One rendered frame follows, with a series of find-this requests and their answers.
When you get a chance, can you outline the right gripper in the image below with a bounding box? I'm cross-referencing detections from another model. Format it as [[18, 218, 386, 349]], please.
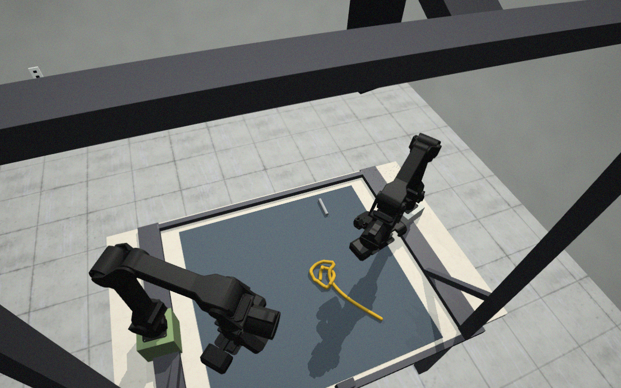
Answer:
[[349, 221, 407, 261]]

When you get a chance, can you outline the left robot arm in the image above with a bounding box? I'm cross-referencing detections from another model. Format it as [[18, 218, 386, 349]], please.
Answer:
[[89, 243, 280, 354]]

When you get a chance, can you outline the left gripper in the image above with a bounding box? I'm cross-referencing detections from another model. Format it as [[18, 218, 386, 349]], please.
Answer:
[[200, 293, 266, 375]]

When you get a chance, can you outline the blue-grey mat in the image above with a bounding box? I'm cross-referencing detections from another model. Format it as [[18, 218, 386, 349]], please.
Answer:
[[179, 185, 443, 388]]

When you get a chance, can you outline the yellow rope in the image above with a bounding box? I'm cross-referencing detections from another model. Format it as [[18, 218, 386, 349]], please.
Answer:
[[309, 260, 383, 321]]

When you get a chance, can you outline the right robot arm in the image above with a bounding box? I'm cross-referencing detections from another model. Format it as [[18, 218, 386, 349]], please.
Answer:
[[354, 133, 442, 251]]

